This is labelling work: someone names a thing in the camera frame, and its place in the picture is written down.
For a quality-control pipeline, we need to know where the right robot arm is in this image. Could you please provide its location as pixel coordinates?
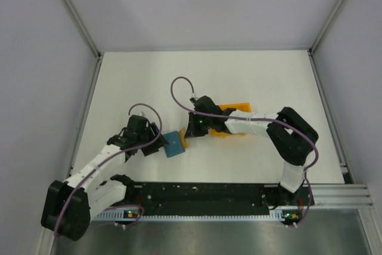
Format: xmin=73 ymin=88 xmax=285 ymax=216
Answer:
xmin=185 ymin=96 xmax=319 ymax=205

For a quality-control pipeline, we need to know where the purple cable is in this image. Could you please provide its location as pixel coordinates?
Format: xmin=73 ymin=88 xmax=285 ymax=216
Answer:
xmin=53 ymin=103 xmax=164 ymax=238
xmin=170 ymin=76 xmax=321 ymax=229

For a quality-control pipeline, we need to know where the blue leather card holder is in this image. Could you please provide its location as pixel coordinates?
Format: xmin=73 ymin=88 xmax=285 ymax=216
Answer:
xmin=164 ymin=131 xmax=185 ymax=158

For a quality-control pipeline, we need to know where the left aluminium frame post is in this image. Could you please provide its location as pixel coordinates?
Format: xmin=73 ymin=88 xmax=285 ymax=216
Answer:
xmin=61 ymin=0 xmax=102 ymax=59

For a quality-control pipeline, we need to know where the aluminium frame post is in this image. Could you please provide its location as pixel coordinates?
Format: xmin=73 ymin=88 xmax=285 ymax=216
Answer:
xmin=61 ymin=0 xmax=102 ymax=59
xmin=308 ymin=0 xmax=348 ymax=55

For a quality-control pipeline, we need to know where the aluminium frame rail front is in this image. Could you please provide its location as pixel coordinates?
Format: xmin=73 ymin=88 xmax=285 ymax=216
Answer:
xmin=312 ymin=184 xmax=373 ymax=209

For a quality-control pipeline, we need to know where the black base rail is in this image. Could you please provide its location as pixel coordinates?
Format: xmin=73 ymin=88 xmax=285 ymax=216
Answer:
xmin=125 ymin=182 xmax=310 ymax=217

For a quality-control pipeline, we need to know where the white cable duct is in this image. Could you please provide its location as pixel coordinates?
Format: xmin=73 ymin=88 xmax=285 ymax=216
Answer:
xmin=94 ymin=209 xmax=300 ymax=224

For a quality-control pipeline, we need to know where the right aluminium frame post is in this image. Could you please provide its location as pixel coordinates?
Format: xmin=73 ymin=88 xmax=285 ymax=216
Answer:
xmin=308 ymin=0 xmax=348 ymax=55

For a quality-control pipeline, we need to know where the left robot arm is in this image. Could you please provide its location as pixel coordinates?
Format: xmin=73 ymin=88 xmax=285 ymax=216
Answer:
xmin=41 ymin=115 xmax=165 ymax=241

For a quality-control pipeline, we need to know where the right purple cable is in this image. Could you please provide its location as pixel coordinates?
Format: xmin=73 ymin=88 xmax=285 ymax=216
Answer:
xmin=170 ymin=76 xmax=321 ymax=229

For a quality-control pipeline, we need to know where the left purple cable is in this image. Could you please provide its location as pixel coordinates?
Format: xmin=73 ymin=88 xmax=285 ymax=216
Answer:
xmin=53 ymin=103 xmax=164 ymax=238

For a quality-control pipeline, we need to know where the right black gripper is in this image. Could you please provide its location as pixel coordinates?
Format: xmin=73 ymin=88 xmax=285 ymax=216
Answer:
xmin=185 ymin=111 xmax=213 ymax=139

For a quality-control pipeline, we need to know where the gold credit card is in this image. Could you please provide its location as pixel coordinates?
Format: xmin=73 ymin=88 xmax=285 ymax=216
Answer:
xmin=178 ymin=127 xmax=189 ymax=150

